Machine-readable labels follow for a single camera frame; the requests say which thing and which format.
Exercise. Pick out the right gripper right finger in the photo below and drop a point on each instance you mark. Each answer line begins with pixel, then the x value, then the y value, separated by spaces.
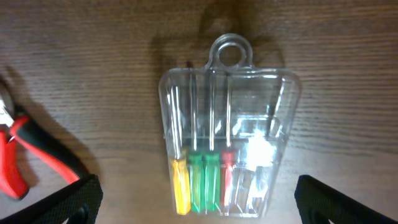
pixel 318 203

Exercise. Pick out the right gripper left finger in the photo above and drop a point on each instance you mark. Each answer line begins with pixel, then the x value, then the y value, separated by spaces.
pixel 78 202

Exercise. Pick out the clear screwdriver set case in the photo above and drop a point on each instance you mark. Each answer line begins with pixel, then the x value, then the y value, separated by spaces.
pixel 226 126

